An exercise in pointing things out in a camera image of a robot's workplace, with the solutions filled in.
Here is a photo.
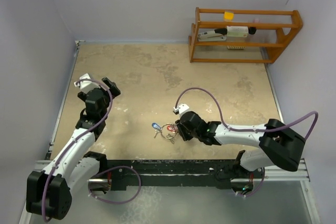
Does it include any blue capped key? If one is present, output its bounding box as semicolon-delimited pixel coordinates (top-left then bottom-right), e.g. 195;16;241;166
152;123;162;138

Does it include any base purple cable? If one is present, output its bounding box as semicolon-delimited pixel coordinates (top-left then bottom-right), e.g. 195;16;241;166
235;168;266;199
88;165;142;205

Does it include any black round object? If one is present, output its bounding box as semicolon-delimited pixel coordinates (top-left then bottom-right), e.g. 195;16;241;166
248;27;257;35

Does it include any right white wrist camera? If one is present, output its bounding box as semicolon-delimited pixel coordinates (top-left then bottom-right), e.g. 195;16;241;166
173;103;190;116

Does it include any silver keys bunch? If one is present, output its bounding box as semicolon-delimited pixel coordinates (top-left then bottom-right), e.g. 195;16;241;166
165;123;179;144

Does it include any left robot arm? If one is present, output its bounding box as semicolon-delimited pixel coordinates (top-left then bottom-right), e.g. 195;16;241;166
26;74;121;222

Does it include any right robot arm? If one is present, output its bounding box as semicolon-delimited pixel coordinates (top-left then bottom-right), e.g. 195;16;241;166
175;111;306;177

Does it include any base right purple cable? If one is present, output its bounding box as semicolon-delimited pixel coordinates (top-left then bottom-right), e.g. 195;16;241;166
235;168;266;199

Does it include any staples strip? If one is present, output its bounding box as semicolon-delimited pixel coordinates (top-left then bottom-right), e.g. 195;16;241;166
227;46;246;50

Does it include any yellow sticky block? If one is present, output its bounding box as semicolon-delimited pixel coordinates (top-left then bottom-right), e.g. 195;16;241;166
224;12;234;22

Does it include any black base frame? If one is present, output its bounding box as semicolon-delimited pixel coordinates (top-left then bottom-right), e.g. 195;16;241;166
86;151;265;192

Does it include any large silver keyring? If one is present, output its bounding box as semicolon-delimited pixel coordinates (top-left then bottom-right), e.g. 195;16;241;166
161;124;168;140

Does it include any white green box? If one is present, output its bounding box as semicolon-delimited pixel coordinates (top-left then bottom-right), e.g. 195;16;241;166
227;26;249;38

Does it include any wooden shelf rack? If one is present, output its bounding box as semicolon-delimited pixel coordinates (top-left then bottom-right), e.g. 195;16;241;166
188;7;303;64

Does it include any white stapler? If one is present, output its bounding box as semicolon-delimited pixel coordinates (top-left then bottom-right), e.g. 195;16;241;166
197;28;227;42

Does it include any base left purple cable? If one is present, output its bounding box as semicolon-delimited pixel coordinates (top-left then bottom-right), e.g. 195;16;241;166
88;165;142;205

